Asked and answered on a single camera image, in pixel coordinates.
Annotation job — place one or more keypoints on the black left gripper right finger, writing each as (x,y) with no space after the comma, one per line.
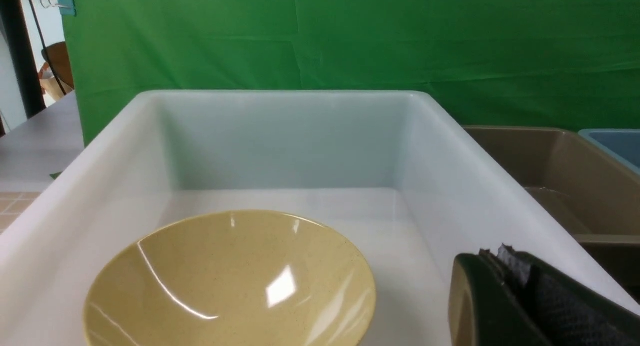
(567,312)

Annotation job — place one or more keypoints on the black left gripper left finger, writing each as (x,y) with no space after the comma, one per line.
(483,305)

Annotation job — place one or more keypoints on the yellow noodle bowl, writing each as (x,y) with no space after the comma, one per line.
(234,278)

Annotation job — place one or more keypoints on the olive brown plastic bin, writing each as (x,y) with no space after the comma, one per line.
(592,195)

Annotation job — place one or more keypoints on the large white plastic tub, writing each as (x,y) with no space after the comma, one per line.
(392,171)

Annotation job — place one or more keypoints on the teal plastic bin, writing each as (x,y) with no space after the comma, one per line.
(620,143)

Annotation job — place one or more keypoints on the green backdrop cloth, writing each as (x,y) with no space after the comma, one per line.
(569,64)

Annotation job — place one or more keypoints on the beige grid tablecloth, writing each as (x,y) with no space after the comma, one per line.
(12,205)

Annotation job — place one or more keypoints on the teal binder clip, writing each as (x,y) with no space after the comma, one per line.
(65,7)

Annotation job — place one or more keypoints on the dark door frame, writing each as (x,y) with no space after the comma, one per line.
(14,28)

